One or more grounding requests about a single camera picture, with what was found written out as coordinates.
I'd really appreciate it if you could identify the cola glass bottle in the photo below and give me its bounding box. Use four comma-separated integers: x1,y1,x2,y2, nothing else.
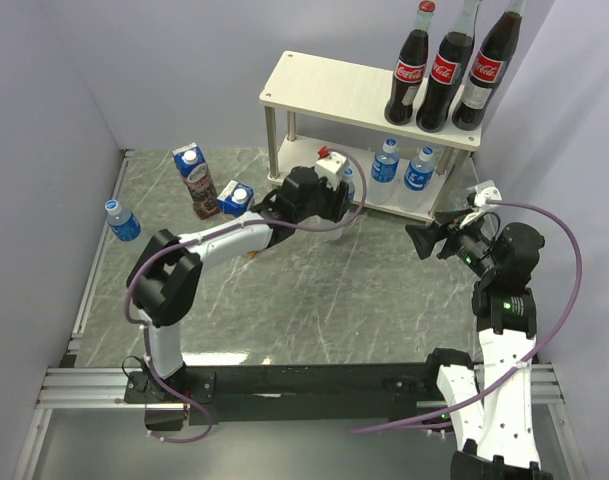
452,0,528,131
384,1,436,125
416,0,481,133

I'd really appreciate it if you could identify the grape juice carton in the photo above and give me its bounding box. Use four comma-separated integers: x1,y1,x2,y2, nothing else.
172,142,220,220

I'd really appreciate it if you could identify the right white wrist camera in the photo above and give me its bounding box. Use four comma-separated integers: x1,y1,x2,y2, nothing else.
467,180,502,212

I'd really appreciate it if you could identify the aluminium frame rail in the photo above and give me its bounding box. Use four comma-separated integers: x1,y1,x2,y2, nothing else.
38,150,588,479

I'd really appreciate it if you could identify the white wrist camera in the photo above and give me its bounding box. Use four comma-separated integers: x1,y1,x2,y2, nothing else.
314,146,349,190
467,180,502,212

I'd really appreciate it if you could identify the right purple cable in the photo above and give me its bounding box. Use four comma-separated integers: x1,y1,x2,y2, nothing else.
348,199,584,434

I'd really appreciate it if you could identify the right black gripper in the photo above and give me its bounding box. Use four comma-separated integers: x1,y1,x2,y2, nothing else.
404,207,499,278

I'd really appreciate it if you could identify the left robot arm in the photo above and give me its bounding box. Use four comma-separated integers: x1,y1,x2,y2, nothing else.
124,160,351,403

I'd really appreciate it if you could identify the water bottle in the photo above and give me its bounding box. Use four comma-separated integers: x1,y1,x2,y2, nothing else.
326,167,358,242
397,146,435,212
104,199,151,260
367,138,400,205

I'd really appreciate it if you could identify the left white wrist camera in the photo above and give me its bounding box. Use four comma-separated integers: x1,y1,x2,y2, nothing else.
314,146,349,190

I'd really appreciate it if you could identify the white two-tier wooden shelf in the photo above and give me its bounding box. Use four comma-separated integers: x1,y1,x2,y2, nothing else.
259,51,482,221

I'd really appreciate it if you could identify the pineapple juice carton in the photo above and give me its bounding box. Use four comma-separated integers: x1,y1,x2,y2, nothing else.
217,180,254,219

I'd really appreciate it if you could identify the black base crossbar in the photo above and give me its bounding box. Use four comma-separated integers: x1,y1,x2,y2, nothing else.
123,362,465,426

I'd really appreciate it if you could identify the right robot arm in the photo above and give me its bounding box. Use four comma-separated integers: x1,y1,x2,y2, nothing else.
405,211,552,479

